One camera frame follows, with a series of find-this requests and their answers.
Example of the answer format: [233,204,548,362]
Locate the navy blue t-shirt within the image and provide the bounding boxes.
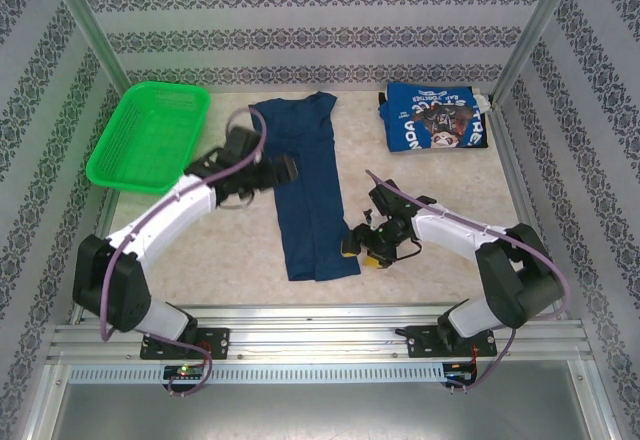
[248,90,362,283]

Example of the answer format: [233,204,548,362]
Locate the green plastic basket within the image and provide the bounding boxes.
[85,81,211,196]

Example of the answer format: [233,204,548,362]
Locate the royal blue printed t-shirt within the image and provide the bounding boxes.
[378,80,489,154]

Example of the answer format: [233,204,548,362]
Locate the grey metal tray panel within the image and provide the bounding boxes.
[49,359,601,440]

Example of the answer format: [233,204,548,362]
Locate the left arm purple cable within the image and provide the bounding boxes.
[99,108,269,399]

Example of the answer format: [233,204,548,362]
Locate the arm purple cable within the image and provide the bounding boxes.
[367,169,572,395]
[99,108,269,399]

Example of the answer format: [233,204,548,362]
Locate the right gripper thin black wire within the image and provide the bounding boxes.
[392,238,422,262]

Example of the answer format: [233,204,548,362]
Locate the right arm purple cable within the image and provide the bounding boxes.
[367,169,572,395]

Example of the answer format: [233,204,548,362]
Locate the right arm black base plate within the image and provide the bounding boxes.
[394,324,497,360]

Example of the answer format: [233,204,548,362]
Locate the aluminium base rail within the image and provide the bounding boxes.
[49,302,586,361]

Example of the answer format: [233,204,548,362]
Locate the slotted white cable duct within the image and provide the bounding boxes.
[67,363,446,384]

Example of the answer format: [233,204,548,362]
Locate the aluminium side frame rail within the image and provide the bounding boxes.
[29,99,126,440]
[492,102,619,440]

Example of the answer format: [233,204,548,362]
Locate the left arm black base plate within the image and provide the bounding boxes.
[139,327,231,361]

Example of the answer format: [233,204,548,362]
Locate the aluminium frame post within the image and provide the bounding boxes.
[492,0,584,104]
[42,0,132,106]

